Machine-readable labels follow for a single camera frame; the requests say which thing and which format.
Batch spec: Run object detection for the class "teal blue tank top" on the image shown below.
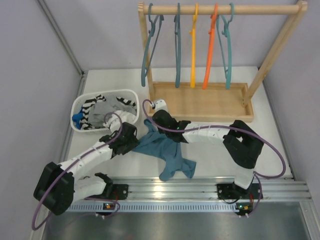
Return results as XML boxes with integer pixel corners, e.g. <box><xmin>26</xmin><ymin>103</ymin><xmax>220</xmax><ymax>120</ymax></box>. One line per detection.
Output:
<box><xmin>132</xmin><ymin>119</ymin><xmax>197</xmax><ymax>182</ymax></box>

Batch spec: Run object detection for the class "teal hanger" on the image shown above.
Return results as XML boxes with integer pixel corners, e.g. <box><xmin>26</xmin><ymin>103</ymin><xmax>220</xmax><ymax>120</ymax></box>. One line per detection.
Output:
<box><xmin>215</xmin><ymin>2</ymin><xmax>235</xmax><ymax>90</ymax></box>
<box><xmin>141</xmin><ymin>2</ymin><xmax>165</xmax><ymax>87</ymax></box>
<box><xmin>174</xmin><ymin>3</ymin><xmax>182</xmax><ymax>88</ymax></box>

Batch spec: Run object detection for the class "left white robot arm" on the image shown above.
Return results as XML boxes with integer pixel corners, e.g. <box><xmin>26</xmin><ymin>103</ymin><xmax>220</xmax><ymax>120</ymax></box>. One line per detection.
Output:
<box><xmin>33</xmin><ymin>122</ymin><xmax>139</xmax><ymax>216</ymax></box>

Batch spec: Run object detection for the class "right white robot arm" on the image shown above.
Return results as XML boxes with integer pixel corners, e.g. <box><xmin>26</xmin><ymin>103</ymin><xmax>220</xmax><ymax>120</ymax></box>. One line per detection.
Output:
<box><xmin>152</xmin><ymin>109</ymin><xmax>264</xmax><ymax>200</ymax></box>

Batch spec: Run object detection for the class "yellow hanger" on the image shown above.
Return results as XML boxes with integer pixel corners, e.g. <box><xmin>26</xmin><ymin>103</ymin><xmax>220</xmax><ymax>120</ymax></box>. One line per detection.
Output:
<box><xmin>189</xmin><ymin>3</ymin><xmax>199</xmax><ymax>88</ymax></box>

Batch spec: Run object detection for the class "orange hanger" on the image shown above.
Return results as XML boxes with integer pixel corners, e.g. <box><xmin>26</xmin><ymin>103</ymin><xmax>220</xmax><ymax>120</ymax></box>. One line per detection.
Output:
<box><xmin>202</xmin><ymin>2</ymin><xmax>219</xmax><ymax>90</ymax></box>

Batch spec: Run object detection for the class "wooden clothes rack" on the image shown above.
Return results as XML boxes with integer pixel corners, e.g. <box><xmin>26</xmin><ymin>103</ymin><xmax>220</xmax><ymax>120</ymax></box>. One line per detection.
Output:
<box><xmin>138</xmin><ymin>0</ymin><xmax>308</xmax><ymax>123</ymax></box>

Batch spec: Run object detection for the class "grey garment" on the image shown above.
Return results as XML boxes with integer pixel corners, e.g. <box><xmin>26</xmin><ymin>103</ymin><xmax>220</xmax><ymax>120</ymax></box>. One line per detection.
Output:
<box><xmin>88</xmin><ymin>95</ymin><xmax>137</xmax><ymax>128</ymax></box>

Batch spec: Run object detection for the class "white plastic laundry basket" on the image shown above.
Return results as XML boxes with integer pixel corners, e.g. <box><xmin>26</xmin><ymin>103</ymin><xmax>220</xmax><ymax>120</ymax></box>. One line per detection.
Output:
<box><xmin>70</xmin><ymin>89</ymin><xmax>140</xmax><ymax>134</ymax></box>

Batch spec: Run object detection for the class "black white striped garment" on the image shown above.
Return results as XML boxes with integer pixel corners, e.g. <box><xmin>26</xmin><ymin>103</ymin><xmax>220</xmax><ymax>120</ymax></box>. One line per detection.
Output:
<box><xmin>71</xmin><ymin>94</ymin><xmax>137</xmax><ymax>131</ymax></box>

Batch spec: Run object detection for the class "blue garment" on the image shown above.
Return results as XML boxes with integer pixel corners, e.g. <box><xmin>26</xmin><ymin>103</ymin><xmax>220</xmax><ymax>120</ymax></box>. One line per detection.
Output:
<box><xmin>71</xmin><ymin>112</ymin><xmax>83</xmax><ymax>128</ymax></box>

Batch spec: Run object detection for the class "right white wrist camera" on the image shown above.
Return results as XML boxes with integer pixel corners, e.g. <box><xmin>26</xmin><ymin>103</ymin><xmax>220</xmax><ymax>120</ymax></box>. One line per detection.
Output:
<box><xmin>150</xmin><ymin>98</ymin><xmax>169</xmax><ymax>112</ymax></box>

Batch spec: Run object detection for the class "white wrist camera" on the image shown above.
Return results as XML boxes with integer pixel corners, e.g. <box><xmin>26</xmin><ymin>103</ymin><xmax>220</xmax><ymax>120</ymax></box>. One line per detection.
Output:
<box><xmin>150</xmin><ymin>98</ymin><xmax>169</xmax><ymax>112</ymax></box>
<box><xmin>102</xmin><ymin>110</ymin><xmax>122</xmax><ymax>132</ymax></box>

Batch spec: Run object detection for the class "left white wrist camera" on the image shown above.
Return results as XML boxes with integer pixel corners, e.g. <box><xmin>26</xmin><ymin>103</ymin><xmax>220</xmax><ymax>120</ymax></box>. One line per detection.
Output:
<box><xmin>102</xmin><ymin>110</ymin><xmax>122</xmax><ymax>132</ymax></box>

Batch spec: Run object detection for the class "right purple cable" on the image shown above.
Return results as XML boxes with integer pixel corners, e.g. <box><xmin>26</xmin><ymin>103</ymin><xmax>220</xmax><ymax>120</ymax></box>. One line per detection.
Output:
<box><xmin>141</xmin><ymin>99</ymin><xmax>287</xmax><ymax>218</ymax></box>

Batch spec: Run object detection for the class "aluminium mounting rail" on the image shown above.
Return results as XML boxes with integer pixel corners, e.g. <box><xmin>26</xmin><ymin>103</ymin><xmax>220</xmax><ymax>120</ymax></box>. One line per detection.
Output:
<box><xmin>68</xmin><ymin>177</ymin><xmax>312</xmax><ymax>213</ymax></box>

